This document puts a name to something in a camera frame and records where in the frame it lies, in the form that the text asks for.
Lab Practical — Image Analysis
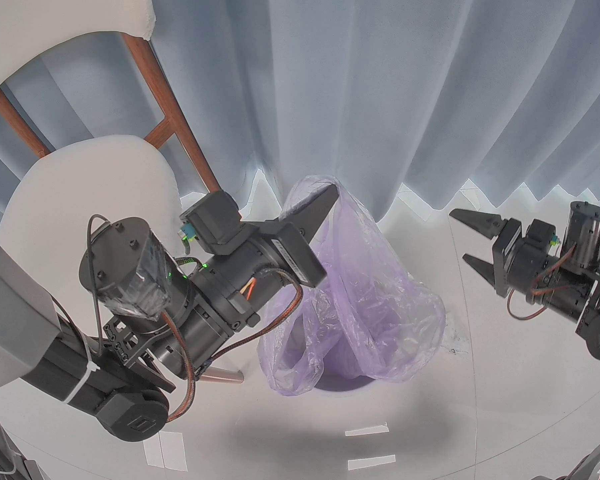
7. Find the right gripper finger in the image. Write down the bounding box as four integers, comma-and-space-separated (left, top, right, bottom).
451, 208, 505, 240
462, 253, 499, 289

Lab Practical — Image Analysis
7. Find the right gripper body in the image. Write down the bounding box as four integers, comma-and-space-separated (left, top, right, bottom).
492, 217, 563, 299

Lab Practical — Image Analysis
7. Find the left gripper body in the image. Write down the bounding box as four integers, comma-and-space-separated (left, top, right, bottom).
190, 218, 329, 330

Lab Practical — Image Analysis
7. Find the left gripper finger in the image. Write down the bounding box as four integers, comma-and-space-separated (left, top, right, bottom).
260, 183, 341, 243

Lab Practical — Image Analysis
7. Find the purple plastic bag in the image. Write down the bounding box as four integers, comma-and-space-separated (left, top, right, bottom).
257, 173, 447, 397

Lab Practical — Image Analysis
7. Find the pale blue curtain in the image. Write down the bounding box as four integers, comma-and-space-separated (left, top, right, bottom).
0, 0, 600, 235

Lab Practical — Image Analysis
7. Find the white wooden chair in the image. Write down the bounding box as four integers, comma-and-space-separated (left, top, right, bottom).
0, 0, 246, 400

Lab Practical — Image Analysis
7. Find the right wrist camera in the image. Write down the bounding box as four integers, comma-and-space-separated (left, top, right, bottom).
526, 219, 559, 260

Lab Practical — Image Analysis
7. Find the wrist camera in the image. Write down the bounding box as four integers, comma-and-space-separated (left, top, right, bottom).
179, 190, 244, 258
526, 219, 559, 260

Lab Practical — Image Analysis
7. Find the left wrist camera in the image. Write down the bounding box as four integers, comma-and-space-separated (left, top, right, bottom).
179, 190, 244, 258

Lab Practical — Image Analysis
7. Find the black cable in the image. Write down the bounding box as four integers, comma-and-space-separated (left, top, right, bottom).
86, 213, 116, 341

